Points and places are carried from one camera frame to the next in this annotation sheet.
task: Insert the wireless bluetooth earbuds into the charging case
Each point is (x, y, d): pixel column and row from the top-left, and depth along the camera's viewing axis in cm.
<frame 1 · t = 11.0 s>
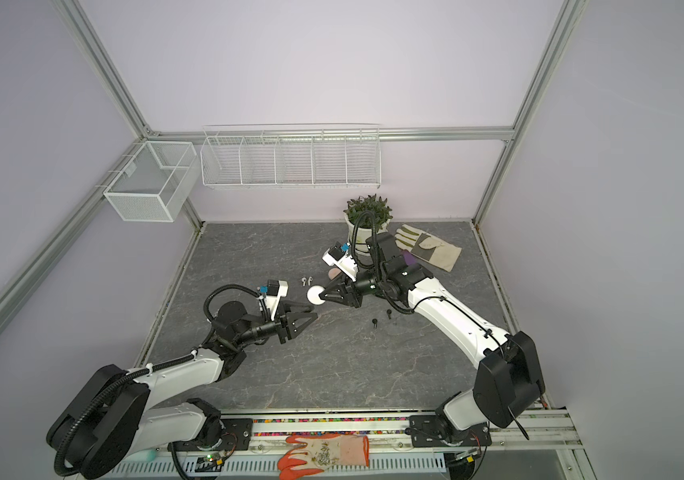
left hand: (314, 316, 75), fingers open
right hand: (323, 295, 73), fingers closed
white earbud one: (304, 279, 104), point 2 cm above the table
white earbud two: (310, 279, 105), on the table
black earbud two: (375, 321, 96), on the table
potted green plant white pot: (364, 218, 101), point 17 cm above the table
beige gardening glove: (427, 247, 114), on the table

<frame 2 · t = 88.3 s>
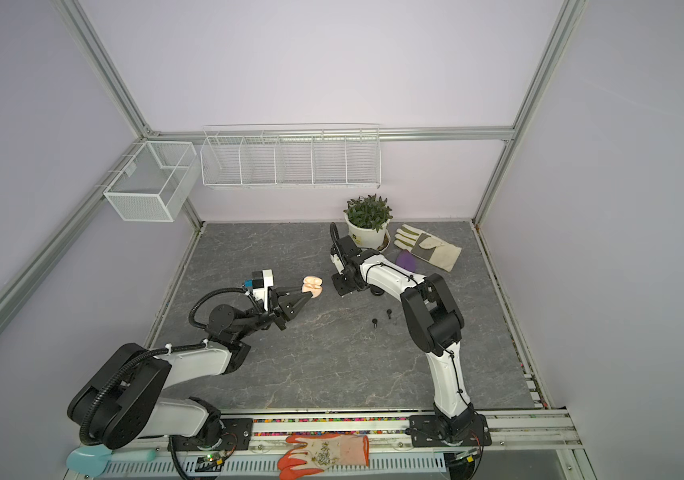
left hand: (310, 296, 72), fingers closed
right hand: (344, 286, 97), fingers open
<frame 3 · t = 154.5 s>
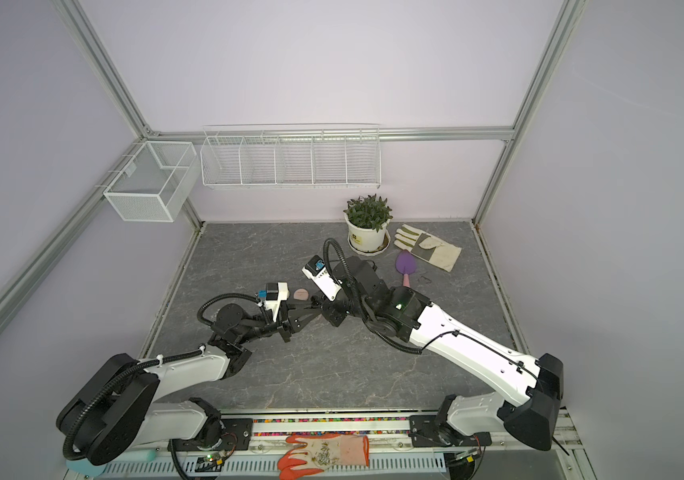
left hand: (318, 312, 72), fingers closed
right hand: (318, 295, 69), fingers closed
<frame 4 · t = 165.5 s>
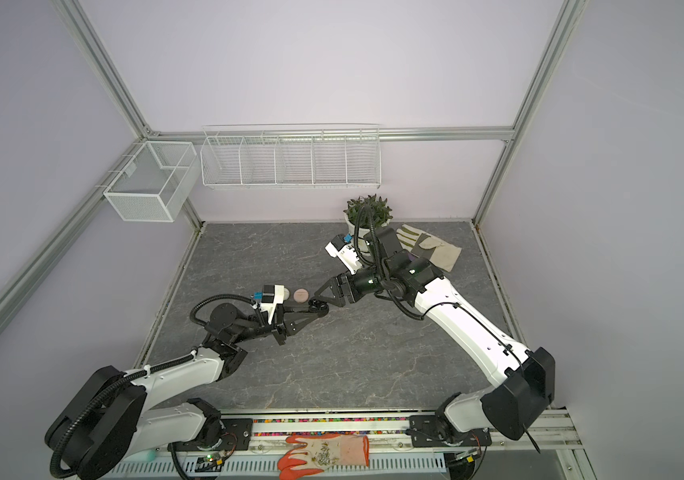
left hand: (315, 316, 70), fingers closed
right hand: (324, 293, 69), fingers open
